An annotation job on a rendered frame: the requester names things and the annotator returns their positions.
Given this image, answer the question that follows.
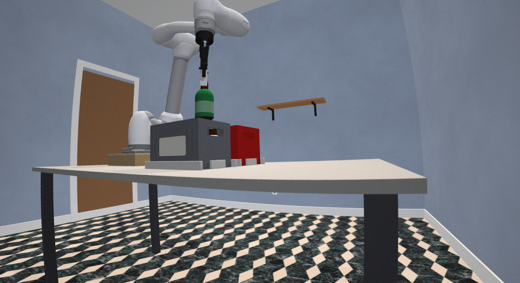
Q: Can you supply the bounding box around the dark grey crate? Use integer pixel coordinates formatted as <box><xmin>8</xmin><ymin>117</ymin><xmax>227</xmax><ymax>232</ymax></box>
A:
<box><xmin>150</xmin><ymin>118</ymin><xmax>231</xmax><ymax>170</ymax></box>

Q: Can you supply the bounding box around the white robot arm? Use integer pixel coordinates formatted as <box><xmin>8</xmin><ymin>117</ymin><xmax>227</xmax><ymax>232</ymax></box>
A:
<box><xmin>121</xmin><ymin>0</ymin><xmax>249</xmax><ymax>154</ymax></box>

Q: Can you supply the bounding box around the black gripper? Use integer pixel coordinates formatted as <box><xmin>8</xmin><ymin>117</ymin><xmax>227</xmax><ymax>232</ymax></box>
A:
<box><xmin>195</xmin><ymin>30</ymin><xmax>214</xmax><ymax>89</ymax></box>

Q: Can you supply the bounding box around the red divided crate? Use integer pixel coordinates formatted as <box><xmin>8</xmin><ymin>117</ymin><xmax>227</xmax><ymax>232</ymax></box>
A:
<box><xmin>230</xmin><ymin>125</ymin><xmax>260</xmax><ymax>166</ymax></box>

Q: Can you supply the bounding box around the green bottle with light green label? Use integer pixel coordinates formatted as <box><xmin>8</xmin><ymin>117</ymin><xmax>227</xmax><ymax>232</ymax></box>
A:
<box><xmin>195</xmin><ymin>81</ymin><xmax>214</xmax><ymax>120</ymax></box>

